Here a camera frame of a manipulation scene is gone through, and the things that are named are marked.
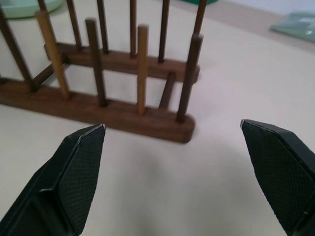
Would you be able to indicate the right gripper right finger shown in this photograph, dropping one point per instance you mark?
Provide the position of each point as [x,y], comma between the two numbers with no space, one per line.
[283,177]

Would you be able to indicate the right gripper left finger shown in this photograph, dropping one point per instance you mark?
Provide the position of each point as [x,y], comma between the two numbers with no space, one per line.
[61,186]

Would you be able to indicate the light green plate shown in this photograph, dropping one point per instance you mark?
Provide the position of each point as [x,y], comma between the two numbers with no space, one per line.
[22,7]

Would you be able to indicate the brown wooden plate rack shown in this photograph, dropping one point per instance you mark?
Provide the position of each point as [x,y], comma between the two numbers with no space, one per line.
[110,115]

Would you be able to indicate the pale green flat packet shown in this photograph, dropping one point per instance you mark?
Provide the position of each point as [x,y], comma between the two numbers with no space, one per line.
[297,24]

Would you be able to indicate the dark green flat item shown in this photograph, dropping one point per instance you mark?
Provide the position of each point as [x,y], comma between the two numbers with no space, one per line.
[210,2]

